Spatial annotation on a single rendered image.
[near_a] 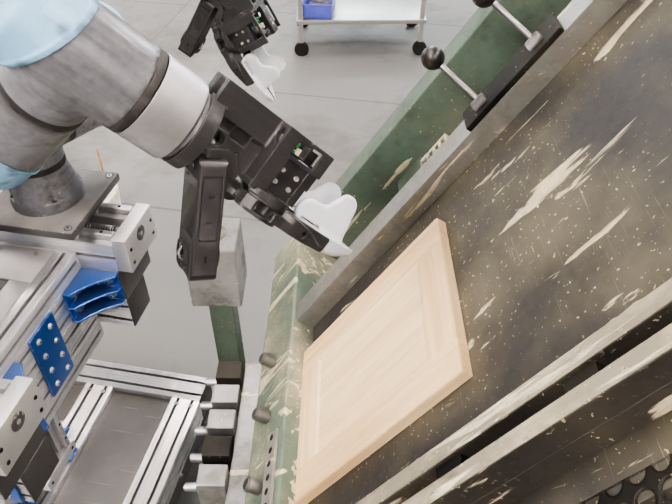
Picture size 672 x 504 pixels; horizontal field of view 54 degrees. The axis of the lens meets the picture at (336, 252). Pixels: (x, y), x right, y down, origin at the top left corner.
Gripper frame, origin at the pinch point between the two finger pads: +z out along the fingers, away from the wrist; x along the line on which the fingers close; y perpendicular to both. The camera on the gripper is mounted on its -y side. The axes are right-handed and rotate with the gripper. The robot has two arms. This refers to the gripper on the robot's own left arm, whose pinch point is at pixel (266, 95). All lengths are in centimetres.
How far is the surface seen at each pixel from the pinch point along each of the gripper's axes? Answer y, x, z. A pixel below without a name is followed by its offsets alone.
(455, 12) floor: -50, 393, 129
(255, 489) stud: -16, -44, 46
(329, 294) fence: -6.8, -7.4, 39.1
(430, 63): 27.3, 1.8, 5.9
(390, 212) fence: 11.3, -3.4, 27.2
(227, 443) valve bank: -30, -31, 51
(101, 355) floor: -139, 38, 80
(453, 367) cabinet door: 26, -40, 29
